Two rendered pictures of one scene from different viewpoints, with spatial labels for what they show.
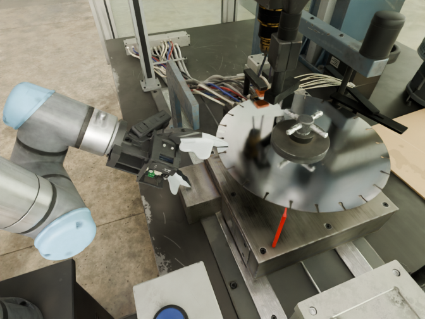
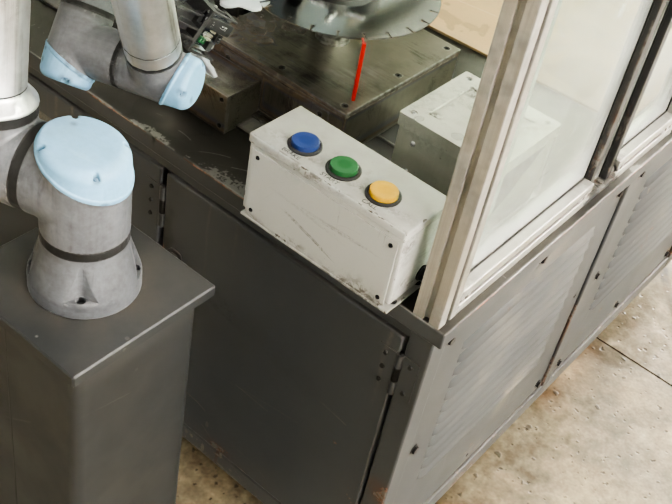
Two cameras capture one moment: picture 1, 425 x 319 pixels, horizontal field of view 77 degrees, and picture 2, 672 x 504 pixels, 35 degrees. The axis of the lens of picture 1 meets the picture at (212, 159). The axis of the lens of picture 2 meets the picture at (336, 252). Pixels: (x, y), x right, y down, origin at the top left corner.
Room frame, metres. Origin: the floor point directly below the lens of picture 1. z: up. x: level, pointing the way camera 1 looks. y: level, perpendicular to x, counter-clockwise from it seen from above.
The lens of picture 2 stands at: (-0.92, 0.74, 1.78)
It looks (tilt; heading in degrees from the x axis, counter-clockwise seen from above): 41 degrees down; 322
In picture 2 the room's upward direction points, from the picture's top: 12 degrees clockwise
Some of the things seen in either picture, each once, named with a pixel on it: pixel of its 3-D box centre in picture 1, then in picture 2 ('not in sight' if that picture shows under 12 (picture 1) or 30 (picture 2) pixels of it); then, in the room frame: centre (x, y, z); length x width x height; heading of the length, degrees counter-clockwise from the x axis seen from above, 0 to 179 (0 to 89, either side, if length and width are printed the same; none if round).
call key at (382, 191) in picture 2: not in sight; (383, 195); (-0.05, 0.01, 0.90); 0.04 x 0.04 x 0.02
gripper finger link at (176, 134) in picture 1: (179, 140); not in sight; (0.38, 0.06, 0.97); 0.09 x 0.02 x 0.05; 93
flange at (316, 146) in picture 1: (300, 135); not in sight; (0.39, -0.17, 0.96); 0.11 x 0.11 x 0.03
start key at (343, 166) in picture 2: not in sight; (343, 169); (0.02, 0.03, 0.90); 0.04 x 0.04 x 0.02
